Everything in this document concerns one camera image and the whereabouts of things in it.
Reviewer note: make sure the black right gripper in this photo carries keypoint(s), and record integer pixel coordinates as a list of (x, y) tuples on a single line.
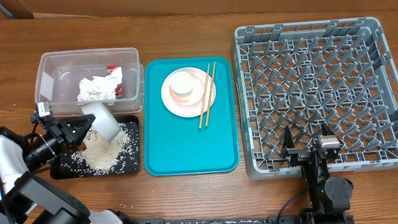
[(304, 156)]

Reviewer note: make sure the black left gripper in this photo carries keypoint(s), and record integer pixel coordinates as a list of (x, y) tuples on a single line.
[(76, 139)]

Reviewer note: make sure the grey small bowl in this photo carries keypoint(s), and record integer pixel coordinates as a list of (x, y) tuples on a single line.
[(105, 124)]

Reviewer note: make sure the white napkin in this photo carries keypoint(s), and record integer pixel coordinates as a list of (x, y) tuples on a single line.
[(99, 88)]

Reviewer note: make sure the red snack wrapper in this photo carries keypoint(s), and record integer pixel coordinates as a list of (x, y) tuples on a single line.
[(115, 73)]

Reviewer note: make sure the cream white cup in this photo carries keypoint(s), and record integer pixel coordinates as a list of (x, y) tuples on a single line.
[(181, 83)]

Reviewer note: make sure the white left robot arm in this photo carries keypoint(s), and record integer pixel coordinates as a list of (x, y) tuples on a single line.
[(21, 188)]

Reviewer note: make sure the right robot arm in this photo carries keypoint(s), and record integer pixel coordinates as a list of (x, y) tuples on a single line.
[(329, 196)]

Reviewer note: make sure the grey dishwasher rack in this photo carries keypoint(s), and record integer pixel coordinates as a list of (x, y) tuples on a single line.
[(304, 74)]

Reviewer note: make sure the clear plastic bin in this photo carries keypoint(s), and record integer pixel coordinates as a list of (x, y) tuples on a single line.
[(59, 75)]

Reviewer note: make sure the black plastic tray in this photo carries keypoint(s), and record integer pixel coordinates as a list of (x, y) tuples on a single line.
[(130, 165)]

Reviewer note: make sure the teal plastic tray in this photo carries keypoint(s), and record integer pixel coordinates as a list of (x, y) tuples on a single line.
[(174, 145)]

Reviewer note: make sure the right wooden chopstick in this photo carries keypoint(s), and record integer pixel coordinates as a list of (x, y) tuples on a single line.
[(210, 95)]

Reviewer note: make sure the wooden chopstick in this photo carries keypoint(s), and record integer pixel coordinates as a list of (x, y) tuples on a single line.
[(210, 95), (204, 97)]

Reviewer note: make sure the pink plate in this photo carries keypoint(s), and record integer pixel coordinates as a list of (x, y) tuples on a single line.
[(187, 106)]

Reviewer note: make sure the left wooden chopstick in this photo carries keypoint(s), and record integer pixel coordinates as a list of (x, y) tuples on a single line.
[(204, 97)]

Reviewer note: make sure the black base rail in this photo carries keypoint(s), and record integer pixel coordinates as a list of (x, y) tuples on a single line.
[(242, 221)]

